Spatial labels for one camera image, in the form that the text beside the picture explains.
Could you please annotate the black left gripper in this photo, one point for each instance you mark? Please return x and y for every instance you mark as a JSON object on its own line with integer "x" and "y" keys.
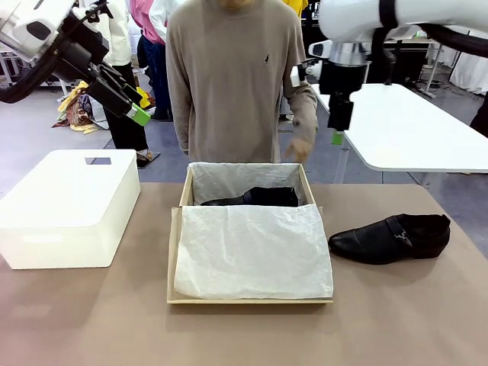
{"x": 80, "y": 49}

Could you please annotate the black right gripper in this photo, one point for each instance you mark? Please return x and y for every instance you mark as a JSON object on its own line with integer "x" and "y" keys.
{"x": 339, "y": 78}

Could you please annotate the black leather loafer shoe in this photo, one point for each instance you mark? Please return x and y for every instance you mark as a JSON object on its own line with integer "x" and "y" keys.
{"x": 270, "y": 196}
{"x": 373, "y": 244}

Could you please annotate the white tissue paper sheet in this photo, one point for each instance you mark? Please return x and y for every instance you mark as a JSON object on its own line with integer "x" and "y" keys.
{"x": 248, "y": 248}

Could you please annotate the person's right forearm beige sleeve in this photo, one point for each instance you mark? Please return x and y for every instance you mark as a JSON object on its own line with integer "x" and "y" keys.
{"x": 177, "y": 114}

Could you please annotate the person's left forearm beige sleeve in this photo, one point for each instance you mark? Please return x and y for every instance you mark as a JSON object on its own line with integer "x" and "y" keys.
{"x": 305, "y": 110}

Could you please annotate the cardboard shoe box with lid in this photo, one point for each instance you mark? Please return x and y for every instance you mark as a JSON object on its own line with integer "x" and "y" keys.
{"x": 186, "y": 188}

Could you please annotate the person's left hand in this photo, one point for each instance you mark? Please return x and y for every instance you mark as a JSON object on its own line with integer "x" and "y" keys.
{"x": 303, "y": 146}

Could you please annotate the person in white jacket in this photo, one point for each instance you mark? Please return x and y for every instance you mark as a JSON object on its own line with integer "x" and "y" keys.
{"x": 126, "y": 137}

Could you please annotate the pile of colourful clothes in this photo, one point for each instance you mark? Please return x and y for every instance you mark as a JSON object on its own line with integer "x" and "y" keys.
{"x": 72, "y": 110}

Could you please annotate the white rounded table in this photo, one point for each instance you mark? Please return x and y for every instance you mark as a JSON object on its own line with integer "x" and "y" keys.
{"x": 400, "y": 126}

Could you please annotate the person in pink top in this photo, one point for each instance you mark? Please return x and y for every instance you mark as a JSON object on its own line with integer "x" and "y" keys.
{"x": 146, "y": 23}

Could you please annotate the person in white shirt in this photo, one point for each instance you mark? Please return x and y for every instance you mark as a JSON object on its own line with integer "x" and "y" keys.
{"x": 160, "y": 11}

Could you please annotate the dark desk with equipment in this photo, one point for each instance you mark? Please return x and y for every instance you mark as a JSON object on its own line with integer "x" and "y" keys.
{"x": 419, "y": 41}

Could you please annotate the person in beige sweater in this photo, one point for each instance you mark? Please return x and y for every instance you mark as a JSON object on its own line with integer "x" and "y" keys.
{"x": 228, "y": 95}

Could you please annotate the white plastic storage bin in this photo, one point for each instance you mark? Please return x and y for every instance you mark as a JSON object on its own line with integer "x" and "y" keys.
{"x": 57, "y": 198}

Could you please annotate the white curtain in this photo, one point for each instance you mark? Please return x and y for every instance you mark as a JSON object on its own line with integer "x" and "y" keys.
{"x": 472, "y": 72}

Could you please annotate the person in black clothes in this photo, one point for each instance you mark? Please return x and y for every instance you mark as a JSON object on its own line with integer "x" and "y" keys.
{"x": 481, "y": 122}

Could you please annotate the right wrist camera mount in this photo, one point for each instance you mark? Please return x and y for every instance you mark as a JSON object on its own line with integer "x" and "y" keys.
{"x": 318, "y": 49}

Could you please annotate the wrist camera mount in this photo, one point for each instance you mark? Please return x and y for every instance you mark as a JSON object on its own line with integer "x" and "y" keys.
{"x": 82, "y": 12}
{"x": 318, "y": 49}

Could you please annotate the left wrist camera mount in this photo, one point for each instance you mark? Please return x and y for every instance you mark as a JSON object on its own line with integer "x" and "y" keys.
{"x": 82, "y": 12}

